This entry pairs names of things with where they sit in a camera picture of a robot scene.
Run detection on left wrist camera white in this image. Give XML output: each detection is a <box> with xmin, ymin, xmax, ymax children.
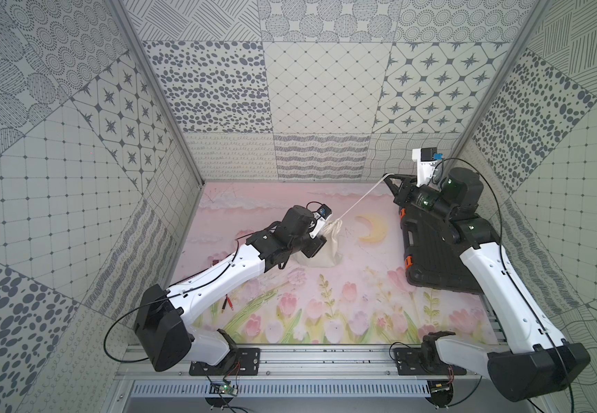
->
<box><xmin>309</xmin><ymin>204</ymin><xmax>332</xmax><ymax>239</ymax></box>

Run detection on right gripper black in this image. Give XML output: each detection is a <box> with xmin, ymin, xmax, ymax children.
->
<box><xmin>384</xmin><ymin>172</ymin><xmax>455</xmax><ymax>221</ymax></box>

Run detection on red and black clip leads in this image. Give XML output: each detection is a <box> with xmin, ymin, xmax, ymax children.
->
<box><xmin>221</xmin><ymin>295</ymin><xmax>234</xmax><ymax>313</ymax></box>

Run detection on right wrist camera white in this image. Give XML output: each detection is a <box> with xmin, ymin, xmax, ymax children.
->
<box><xmin>411</xmin><ymin>147</ymin><xmax>442</xmax><ymax>187</ymax></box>

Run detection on black plastic tool case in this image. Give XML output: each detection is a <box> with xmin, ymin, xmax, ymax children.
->
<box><xmin>399</xmin><ymin>206</ymin><xmax>483</xmax><ymax>294</ymax></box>

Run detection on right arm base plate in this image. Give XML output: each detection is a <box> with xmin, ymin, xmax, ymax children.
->
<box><xmin>389</xmin><ymin>346</ymin><xmax>467</xmax><ymax>376</ymax></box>

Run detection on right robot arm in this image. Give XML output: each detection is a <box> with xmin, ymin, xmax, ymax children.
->
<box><xmin>384</xmin><ymin>168</ymin><xmax>590</xmax><ymax>402</ymax></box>

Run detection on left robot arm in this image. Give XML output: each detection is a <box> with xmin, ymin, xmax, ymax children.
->
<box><xmin>133</xmin><ymin>204</ymin><xmax>332</xmax><ymax>372</ymax></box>

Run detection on small circuit board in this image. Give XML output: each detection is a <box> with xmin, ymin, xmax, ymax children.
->
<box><xmin>209</xmin><ymin>380</ymin><xmax>239</xmax><ymax>398</ymax></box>

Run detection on cream cloth soil bag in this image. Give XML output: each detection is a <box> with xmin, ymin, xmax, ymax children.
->
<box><xmin>294</xmin><ymin>219</ymin><xmax>343</xmax><ymax>268</ymax></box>

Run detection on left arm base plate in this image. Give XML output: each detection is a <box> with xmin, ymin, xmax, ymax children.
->
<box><xmin>189</xmin><ymin>347</ymin><xmax>261</xmax><ymax>377</ymax></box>

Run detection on aluminium mounting rail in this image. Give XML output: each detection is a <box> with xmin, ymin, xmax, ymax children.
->
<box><xmin>114</xmin><ymin>342</ymin><xmax>506</xmax><ymax>383</ymax></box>

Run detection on white bag drawstring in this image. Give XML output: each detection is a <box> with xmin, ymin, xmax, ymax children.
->
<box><xmin>334</xmin><ymin>173</ymin><xmax>392</xmax><ymax>222</ymax></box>

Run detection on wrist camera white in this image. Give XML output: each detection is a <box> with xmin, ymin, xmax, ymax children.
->
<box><xmin>309</xmin><ymin>204</ymin><xmax>332</xmax><ymax>239</ymax></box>
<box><xmin>411</xmin><ymin>147</ymin><xmax>442</xmax><ymax>187</ymax></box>

